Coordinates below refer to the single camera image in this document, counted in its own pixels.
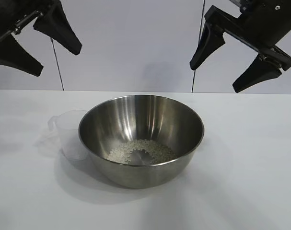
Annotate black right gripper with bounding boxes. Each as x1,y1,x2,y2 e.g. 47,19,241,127
189,0,291,93

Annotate white rice grains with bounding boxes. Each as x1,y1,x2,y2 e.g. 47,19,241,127
106,138,176,166

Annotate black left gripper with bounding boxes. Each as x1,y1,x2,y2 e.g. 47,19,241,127
0,0,83,77

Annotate translucent plastic measuring cup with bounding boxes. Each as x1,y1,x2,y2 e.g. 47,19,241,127
47,109,91,166

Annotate stainless steel mixing bowl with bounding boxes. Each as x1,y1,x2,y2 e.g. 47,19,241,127
78,94,205,190

